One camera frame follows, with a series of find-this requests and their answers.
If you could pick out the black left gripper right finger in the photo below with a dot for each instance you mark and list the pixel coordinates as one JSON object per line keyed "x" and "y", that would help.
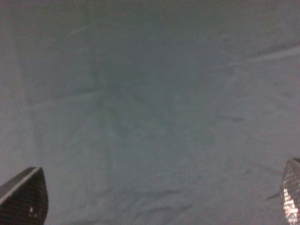
{"x": 290, "y": 191}

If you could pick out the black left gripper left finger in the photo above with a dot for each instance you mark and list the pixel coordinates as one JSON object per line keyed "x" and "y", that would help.
{"x": 24, "y": 198}

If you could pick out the black tablecloth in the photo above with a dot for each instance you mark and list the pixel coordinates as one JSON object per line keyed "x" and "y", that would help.
{"x": 152, "y": 112}

